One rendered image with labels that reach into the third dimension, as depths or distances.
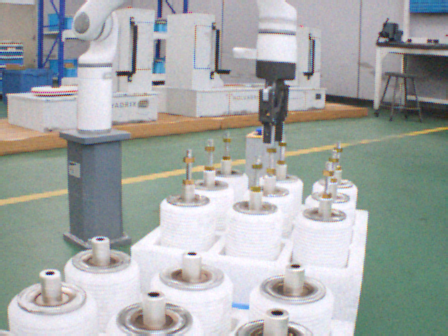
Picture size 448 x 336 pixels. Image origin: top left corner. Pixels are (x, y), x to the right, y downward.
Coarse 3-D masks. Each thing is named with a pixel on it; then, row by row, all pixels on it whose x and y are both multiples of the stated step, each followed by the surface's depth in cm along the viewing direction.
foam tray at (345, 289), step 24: (360, 216) 111; (144, 240) 93; (216, 240) 98; (288, 240) 95; (360, 240) 96; (144, 264) 89; (168, 264) 88; (216, 264) 85; (240, 264) 84; (264, 264) 84; (360, 264) 84; (144, 288) 90; (240, 288) 85; (336, 288) 80; (336, 312) 81
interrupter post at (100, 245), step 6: (96, 240) 63; (102, 240) 63; (108, 240) 63; (96, 246) 62; (102, 246) 62; (108, 246) 63; (96, 252) 62; (102, 252) 62; (108, 252) 63; (96, 258) 62; (102, 258) 62; (108, 258) 63; (96, 264) 63; (102, 264) 63
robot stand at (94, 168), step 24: (72, 144) 132; (96, 144) 129; (120, 144) 136; (72, 168) 134; (96, 168) 131; (120, 168) 137; (72, 192) 135; (96, 192) 132; (120, 192) 138; (72, 216) 137; (96, 216) 133; (120, 216) 139; (72, 240) 137; (120, 240) 139
